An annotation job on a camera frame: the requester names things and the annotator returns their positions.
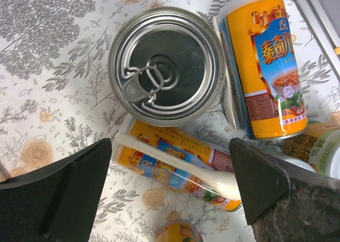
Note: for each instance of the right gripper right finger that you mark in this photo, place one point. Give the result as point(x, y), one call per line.
point(284, 202)

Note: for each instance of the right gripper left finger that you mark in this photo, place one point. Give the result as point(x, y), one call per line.
point(57, 202)

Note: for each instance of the light blue tin can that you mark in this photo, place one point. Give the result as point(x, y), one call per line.
point(166, 66)

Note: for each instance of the green can with white lid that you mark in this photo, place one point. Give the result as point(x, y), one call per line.
point(318, 145)

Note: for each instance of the orange can with white lid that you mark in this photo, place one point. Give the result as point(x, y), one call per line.
point(178, 231)

